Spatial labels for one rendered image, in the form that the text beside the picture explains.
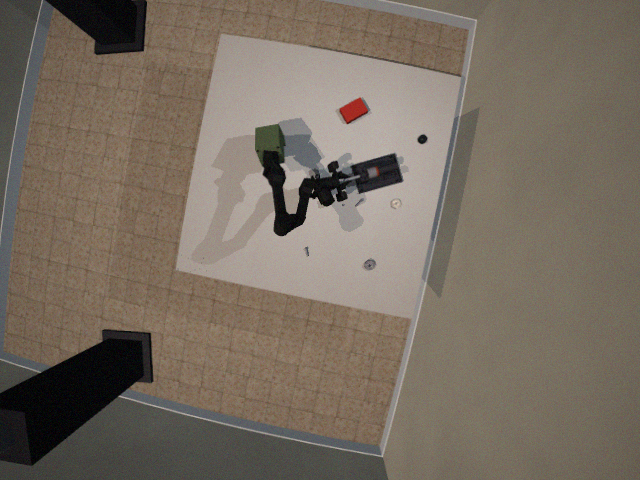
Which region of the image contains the red rectangular block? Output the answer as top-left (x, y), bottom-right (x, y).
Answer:
top-left (339, 98), bottom-right (368, 124)

